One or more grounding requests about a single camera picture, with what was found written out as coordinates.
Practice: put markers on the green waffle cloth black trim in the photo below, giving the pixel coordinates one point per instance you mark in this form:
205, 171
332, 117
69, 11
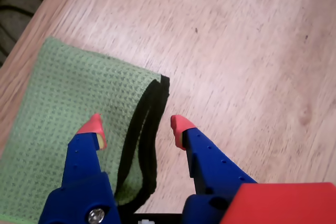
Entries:
65, 90

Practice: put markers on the blue gripper finger coral tip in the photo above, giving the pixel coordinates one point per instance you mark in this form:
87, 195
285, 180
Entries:
81, 182
210, 166

